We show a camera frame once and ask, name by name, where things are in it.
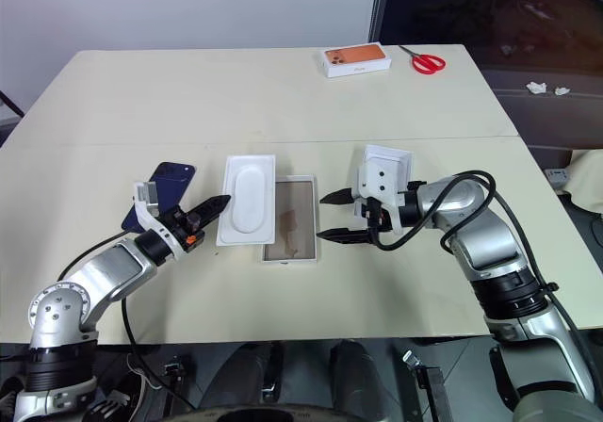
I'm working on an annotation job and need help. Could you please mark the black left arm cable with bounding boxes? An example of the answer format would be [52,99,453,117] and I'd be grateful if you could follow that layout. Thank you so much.
[56,232,199,414]

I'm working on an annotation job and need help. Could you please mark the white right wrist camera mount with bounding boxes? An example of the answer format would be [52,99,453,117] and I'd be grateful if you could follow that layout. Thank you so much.
[355,151,407,230]

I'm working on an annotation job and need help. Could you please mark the white box with orange phone print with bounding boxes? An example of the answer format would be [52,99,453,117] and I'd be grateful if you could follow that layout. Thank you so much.
[322,42,394,80]

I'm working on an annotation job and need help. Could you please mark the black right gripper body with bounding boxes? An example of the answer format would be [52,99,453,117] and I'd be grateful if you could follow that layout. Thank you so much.
[352,196,399,235]

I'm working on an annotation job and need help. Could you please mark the white power strip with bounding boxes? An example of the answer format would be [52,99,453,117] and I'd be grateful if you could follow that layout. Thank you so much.
[546,167,574,190]

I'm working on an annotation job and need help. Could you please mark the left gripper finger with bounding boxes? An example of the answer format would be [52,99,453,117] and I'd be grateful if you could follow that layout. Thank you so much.
[194,198,232,230]
[187,194,233,220]

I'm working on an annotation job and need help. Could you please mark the grey partition post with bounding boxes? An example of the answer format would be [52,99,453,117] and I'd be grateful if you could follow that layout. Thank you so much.
[367,0,393,46]

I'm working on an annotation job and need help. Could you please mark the black stand leg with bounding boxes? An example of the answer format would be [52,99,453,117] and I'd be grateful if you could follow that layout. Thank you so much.
[0,89,25,127]

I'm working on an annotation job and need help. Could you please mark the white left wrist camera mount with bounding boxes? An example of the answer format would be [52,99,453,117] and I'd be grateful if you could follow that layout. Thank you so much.
[133,181,186,259]

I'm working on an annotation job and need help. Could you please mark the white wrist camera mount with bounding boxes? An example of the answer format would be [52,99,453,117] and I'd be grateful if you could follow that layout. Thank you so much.
[133,181,186,259]
[355,151,407,230]

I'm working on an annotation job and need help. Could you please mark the grey metal bracket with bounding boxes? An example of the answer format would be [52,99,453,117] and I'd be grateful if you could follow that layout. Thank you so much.
[399,349,447,422]

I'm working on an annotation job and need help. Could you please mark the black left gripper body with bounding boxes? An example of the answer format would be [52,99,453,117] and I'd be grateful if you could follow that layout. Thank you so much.
[162,203,207,253]

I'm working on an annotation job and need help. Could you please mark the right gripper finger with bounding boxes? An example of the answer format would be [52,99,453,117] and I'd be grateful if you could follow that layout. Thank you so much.
[317,227,374,246]
[319,187,357,206]

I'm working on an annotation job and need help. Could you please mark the dark blue smartphone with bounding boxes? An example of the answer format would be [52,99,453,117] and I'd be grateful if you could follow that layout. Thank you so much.
[121,160,197,233]

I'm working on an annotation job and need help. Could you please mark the red-handled scissors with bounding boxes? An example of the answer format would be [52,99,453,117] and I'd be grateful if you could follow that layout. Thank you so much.
[399,44,448,75]

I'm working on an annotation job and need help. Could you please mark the white box base tray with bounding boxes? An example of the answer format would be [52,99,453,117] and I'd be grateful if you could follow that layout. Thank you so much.
[260,172,322,266]

